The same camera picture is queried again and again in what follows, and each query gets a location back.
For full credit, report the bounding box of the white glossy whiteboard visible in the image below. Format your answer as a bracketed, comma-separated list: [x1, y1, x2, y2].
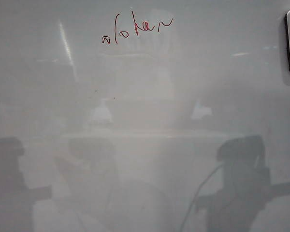
[0, 0, 290, 232]

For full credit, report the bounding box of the red marker writing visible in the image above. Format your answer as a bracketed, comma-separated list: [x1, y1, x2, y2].
[101, 14, 173, 45]

